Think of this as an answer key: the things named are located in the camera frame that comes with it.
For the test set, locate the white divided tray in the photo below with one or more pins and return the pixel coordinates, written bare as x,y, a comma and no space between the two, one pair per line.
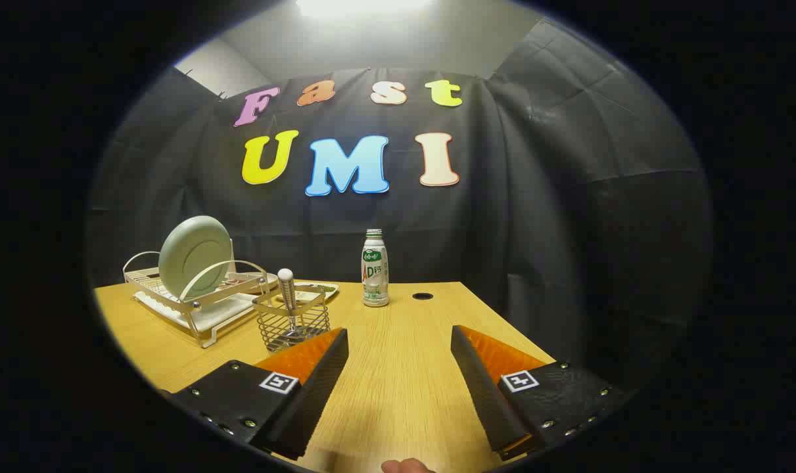
312,289

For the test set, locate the white drip tray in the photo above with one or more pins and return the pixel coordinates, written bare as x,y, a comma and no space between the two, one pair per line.
220,315

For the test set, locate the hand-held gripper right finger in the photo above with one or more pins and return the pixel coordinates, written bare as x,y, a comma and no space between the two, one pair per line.
486,387

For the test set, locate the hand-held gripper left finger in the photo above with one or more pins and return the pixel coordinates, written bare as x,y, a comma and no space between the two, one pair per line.
319,387

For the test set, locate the white green drink bottle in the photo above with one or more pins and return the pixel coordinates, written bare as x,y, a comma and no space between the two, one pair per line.
374,276

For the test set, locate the black backdrop cloth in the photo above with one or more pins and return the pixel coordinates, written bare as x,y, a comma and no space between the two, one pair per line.
536,230

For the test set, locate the pale green plate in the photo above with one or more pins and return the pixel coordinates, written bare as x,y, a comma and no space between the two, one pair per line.
194,256

